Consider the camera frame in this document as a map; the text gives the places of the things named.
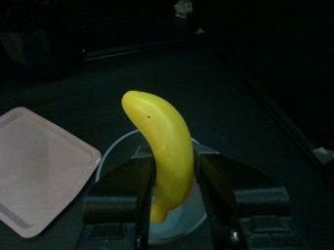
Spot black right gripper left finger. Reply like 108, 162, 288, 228
77, 145, 157, 250

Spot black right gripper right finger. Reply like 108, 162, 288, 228
193, 143, 311, 250

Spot yellow toy banana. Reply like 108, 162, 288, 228
121, 90, 196, 225

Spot grey bowl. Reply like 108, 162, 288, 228
94, 129, 209, 246

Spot pink square plate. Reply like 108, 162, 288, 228
0, 105, 104, 239

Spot black table edge rail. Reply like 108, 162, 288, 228
208, 35, 334, 184

